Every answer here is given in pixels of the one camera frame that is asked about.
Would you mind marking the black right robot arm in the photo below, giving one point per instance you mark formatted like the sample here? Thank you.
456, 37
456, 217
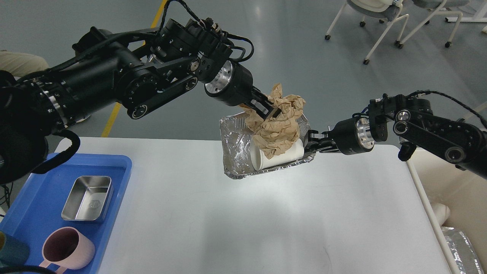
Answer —
459, 143

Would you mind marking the blue plastic tray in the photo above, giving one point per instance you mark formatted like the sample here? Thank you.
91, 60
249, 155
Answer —
37, 210

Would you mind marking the beige plastic bin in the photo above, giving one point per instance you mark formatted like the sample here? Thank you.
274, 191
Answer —
463, 192

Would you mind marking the brown paper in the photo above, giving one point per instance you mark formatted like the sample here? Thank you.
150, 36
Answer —
277, 135

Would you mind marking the white office chair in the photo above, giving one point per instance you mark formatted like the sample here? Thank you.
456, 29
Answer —
436, 8
389, 11

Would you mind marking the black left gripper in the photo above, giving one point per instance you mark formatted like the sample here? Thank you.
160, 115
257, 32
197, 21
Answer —
233, 86

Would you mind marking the white chair leg right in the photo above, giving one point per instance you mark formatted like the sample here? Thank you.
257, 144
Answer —
469, 116

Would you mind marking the foil tray inside bin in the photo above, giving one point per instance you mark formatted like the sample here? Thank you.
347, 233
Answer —
462, 250

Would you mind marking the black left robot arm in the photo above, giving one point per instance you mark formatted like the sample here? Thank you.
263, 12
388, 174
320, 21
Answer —
141, 70

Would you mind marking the stainless steel rectangular container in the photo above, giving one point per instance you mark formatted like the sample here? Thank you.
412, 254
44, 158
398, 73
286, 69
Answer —
88, 199

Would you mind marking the person in khaki trousers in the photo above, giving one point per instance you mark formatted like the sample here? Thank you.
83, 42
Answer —
21, 64

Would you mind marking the white paper cup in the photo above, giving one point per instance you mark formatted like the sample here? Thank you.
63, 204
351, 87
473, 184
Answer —
260, 162

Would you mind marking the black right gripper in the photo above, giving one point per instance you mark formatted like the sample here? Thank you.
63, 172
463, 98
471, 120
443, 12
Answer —
351, 136

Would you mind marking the teal object at corner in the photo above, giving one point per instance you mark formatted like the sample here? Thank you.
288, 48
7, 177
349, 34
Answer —
13, 252

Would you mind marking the aluminium foil tray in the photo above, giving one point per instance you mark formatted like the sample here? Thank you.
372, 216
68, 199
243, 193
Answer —
236, 138

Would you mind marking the pink plastic mug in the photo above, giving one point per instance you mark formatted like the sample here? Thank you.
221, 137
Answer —
67, 248

